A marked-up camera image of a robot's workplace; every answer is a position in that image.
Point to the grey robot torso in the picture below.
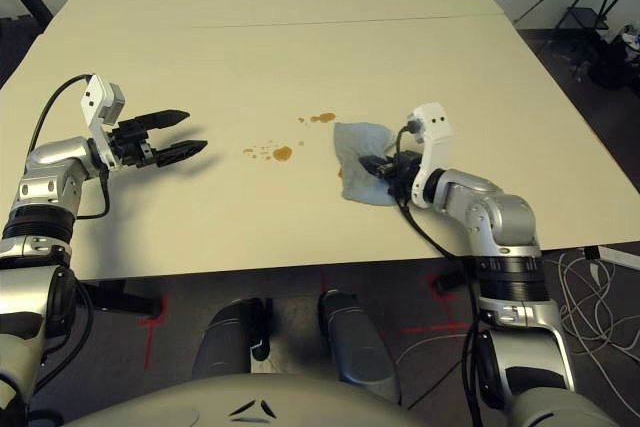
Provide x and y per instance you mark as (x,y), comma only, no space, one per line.
(300,402)

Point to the grey robot leg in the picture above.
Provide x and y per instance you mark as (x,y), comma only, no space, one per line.
(225,342)
(350,342)

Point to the grey right robot leg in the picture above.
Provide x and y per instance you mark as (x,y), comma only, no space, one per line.
(350,342)

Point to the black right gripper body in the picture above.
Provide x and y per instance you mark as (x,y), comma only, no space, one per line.
(404,169)

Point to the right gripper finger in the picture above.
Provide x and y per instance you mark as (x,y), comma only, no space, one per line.
(375,162)
(382,174)

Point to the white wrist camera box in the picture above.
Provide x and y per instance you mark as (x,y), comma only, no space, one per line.
(435,137)
(97,97)

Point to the blue terry cloth rag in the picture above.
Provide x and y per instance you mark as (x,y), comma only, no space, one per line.
(357,139)

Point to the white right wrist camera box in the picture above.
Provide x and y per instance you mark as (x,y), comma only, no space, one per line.
(435,137)

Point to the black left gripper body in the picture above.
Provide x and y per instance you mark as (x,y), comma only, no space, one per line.
(132,144)

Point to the white power strip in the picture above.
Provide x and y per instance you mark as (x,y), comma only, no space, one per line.
(620,257)

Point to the elongated brown puddle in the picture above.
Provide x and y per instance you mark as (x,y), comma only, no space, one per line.
(324,117)

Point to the grey left robot leg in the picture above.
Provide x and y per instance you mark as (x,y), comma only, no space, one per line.
(225,342)

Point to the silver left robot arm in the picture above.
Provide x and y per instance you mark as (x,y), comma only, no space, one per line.
(47,167)

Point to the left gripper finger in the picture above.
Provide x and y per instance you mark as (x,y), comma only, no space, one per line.
(165,119)
(180,152)

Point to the black metal table foot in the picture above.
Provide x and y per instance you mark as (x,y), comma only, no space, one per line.
(447,284)
(125,302)

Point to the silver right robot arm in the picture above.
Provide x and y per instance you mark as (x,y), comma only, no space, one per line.
(500,217)

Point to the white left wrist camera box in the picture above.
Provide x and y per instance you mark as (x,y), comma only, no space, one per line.
(97,97)

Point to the large round brown puddle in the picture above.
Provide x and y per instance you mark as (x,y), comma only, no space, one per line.
(282,153)

